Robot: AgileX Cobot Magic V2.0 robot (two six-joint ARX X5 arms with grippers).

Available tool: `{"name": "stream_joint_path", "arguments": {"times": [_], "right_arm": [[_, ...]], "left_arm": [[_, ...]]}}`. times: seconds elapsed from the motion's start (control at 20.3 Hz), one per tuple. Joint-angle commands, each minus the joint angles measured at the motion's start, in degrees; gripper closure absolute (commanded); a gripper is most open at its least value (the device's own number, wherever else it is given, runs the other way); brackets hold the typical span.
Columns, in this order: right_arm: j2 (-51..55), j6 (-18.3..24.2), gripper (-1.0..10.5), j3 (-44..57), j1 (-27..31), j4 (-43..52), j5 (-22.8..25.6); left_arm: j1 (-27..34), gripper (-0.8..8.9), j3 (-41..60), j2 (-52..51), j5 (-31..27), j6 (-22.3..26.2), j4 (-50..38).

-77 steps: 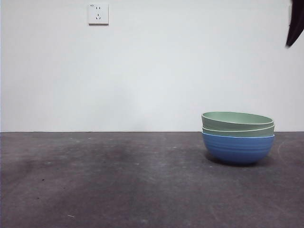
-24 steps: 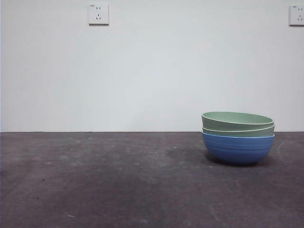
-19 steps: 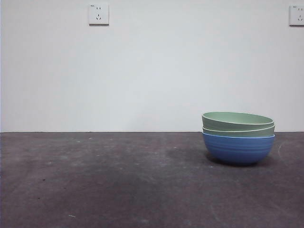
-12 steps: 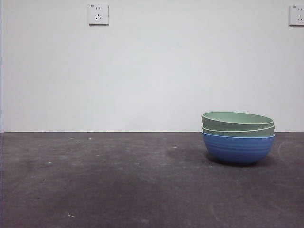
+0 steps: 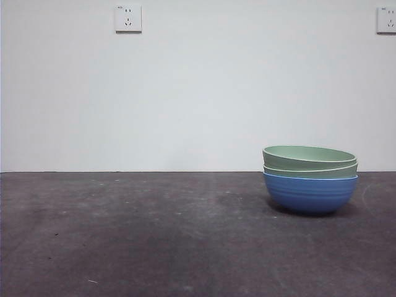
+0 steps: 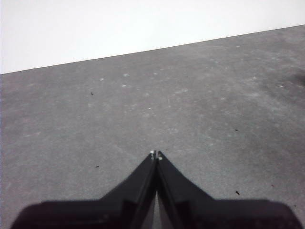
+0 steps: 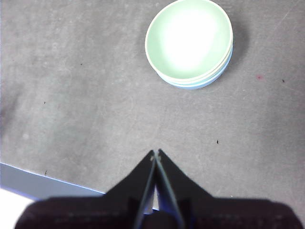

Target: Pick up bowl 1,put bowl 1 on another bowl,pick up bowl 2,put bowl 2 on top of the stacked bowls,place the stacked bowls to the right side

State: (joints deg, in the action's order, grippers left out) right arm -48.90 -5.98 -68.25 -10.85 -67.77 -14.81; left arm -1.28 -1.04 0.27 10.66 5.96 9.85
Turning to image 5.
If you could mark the green ribbed bowl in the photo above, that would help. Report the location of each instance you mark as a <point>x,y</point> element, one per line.
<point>309,173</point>
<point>309,153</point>

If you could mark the blue ribbed bowl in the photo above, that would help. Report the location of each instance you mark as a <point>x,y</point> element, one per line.
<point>309,195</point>

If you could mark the white wall socket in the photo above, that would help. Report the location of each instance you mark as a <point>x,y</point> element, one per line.
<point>386,20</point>
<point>128,18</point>

